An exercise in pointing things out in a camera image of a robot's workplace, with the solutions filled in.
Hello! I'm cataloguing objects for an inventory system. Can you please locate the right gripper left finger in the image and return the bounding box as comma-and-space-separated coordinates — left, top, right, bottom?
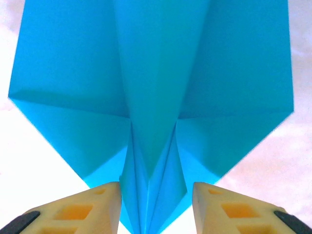
0, 181, 122, 234

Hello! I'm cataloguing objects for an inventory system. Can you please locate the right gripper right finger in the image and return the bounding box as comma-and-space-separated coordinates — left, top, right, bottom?
192, 181, 312, 234

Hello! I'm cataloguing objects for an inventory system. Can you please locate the turquoise cloth sheet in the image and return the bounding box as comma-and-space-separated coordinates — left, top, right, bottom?
7, 0, 295, 234

